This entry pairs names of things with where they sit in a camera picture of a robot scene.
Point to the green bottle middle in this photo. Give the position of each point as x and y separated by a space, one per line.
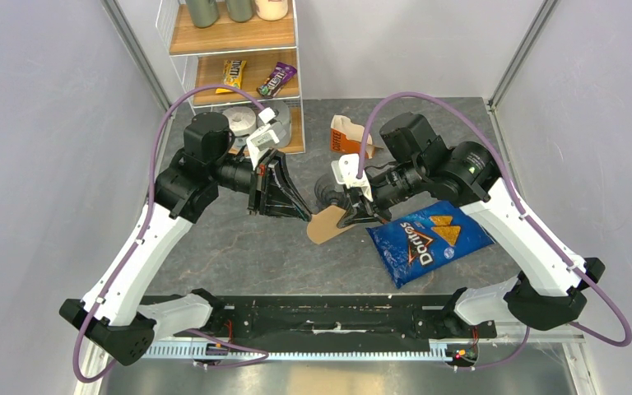
239 10

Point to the cream pump lotion bottle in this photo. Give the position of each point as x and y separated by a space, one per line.
271 10

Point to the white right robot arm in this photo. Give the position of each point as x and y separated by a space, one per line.
548 291

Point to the purple M&M's candy bag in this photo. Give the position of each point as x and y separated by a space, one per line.
281 74

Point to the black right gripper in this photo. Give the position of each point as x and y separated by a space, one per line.
360 212

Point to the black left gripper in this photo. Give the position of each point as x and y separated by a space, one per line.
271 190

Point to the brown paper coffee filter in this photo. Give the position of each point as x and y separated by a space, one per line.
323 226

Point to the orange coffee filter package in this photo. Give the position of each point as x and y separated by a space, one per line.
345 136

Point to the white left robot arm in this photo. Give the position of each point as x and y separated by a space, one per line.
147 245

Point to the black coffee dripper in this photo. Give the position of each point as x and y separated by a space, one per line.
329 193

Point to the green bottle left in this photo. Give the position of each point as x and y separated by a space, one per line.
203 13

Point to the green bottle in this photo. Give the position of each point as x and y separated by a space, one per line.
239 10
203 13

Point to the blue Doritos chip bag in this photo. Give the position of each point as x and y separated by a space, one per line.
425 240

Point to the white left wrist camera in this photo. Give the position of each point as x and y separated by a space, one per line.
270 135

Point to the white wire wooden shelf rack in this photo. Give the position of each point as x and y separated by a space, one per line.
246 54

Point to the aluminium rail frame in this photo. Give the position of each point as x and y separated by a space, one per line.
221 331

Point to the yellow M&M's candy bag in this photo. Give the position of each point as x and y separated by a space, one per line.
233 73

